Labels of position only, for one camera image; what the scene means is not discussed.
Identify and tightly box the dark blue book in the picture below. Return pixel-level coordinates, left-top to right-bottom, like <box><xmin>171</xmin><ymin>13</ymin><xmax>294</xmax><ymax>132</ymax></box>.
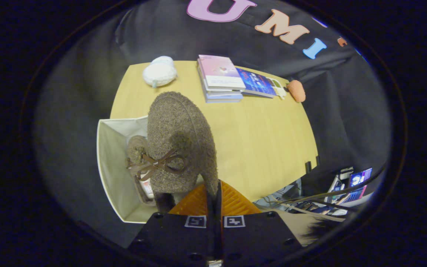
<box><xmin>236</xmin><ymin>67</ymin><xmax>278</xmax><ymax>99</ymax></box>

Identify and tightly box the light blue book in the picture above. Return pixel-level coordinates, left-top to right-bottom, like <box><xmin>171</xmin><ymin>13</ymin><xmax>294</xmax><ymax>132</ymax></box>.
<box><xmin>200</xmin><ymin>80</ymin><xmax>244</xmax><ymax>104</ymax></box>

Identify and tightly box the brown fuzzy shoe with bow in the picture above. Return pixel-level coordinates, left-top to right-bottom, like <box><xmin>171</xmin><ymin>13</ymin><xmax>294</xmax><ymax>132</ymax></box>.
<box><xmin>147</xmin><ymin>91</ymin><xmax>219</xmax><ymax>214</ymax></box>
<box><xmin>126</xmin><ymin>135</ymin><xmax>155</xmax><ymax>205</ymax></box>

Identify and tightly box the grey fabric storage box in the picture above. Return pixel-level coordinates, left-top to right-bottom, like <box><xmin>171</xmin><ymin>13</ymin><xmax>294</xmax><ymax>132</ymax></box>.
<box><xmin>96</xmin><ymin>116</ymin><xmax>169</xmax><ymax>224</ymax></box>

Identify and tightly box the lit screen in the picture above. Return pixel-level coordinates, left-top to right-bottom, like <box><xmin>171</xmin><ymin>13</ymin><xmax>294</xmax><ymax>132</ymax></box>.
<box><xmin>347</xmin><ymin>168</ymin><xmax>373</xmax><ymax>202</ymax></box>

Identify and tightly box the small white card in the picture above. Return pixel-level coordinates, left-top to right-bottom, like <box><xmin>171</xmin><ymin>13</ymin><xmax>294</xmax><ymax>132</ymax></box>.
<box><xmin>271</xmin><ymin>77</ymin><xmax>287</xmax><ymax>100</ymax></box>

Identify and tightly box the black backdrop cloth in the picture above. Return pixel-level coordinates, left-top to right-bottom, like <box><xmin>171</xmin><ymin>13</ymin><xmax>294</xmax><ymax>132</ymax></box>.
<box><xmin>36</xmin><ymin>0</ymin><xmax>392</xmax><ymax>249</ymax></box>

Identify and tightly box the pink cover book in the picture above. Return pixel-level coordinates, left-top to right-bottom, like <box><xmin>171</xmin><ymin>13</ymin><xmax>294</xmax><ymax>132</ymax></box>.
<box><xmin>198</xmin><ymin>55</ymin><xmax>246</xmax><ymax>92</ymax></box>

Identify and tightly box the orange plush toy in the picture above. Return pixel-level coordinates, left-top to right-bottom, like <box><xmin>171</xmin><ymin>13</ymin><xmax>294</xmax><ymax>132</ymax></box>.
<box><xmin>286</xmin><ymin>80</ymin><xmax>306</xmax><ymax>103</ymax></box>

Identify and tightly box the white knitted ball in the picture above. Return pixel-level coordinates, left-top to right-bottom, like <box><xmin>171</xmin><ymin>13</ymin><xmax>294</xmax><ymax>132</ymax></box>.
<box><xmin>142</xmin><ymin>56</ymin><xmax>178</xmax><ymax>89</ymax></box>

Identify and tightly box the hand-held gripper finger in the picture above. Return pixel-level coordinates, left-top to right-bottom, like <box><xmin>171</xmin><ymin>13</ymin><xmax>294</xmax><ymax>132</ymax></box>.
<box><xmin>128</xmin><ymin>181</ymin><xmax>216</xmax><ymax>267</ymax></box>
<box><xmin>216</xmin><ymin>180</ymin><xmax>305</xmax><ymax>266</ymax></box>

